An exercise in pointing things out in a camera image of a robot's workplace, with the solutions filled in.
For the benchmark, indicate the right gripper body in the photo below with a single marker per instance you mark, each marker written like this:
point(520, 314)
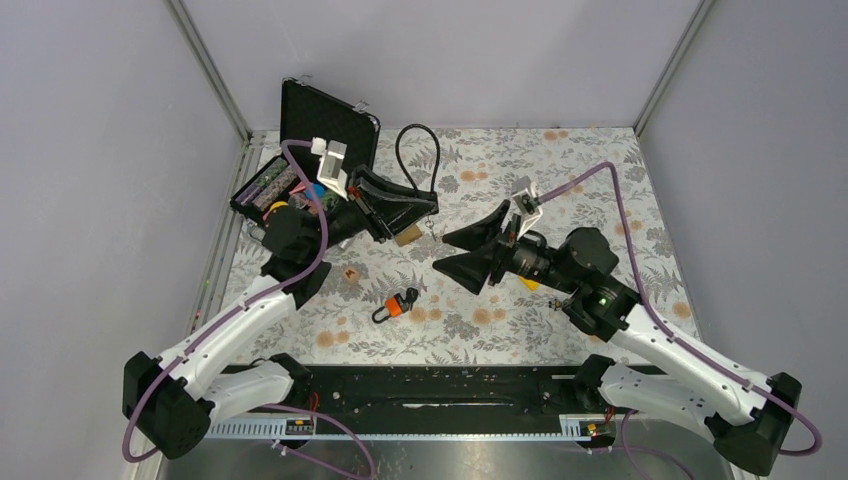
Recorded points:
point(507, 250)

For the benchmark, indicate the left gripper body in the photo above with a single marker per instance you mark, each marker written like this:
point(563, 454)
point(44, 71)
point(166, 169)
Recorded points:
point(374, 223)

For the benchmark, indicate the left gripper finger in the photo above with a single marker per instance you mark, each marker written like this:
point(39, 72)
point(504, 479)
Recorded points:
point(399, 213)
point(375, 186)

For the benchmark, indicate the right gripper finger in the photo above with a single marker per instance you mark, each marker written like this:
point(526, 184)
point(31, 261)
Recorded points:
point(472, 270)
point(474, 236)

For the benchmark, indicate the large brass padlock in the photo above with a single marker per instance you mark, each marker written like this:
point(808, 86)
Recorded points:
point(408, 236)

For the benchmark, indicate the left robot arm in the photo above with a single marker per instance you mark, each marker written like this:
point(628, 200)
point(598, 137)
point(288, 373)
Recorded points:
point(172, 399)

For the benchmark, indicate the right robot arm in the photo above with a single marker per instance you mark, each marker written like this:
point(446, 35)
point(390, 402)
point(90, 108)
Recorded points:
point(743, 413)

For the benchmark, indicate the wooden letter cube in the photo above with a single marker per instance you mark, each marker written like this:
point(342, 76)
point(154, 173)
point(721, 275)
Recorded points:
point(351, 275)

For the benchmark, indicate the yellow block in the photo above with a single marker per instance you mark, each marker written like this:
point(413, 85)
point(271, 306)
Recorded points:
point(529, 284)

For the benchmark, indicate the floral table mat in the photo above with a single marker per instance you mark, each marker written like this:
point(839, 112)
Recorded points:
point(473, 171)

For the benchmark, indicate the orange black carabiner clip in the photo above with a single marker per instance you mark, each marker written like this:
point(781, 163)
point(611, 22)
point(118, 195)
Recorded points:
point(396, 306)

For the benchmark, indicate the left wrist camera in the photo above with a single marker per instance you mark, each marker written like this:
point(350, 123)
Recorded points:
point(333, 166)

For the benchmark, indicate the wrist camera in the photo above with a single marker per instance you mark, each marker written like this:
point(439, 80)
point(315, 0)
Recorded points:
point(526, 199)
point(333, 166)

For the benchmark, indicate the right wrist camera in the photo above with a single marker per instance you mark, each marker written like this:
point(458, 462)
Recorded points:
point(526, 199)

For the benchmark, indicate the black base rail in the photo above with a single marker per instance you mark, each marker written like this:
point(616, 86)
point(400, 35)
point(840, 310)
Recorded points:
point(431, 402)

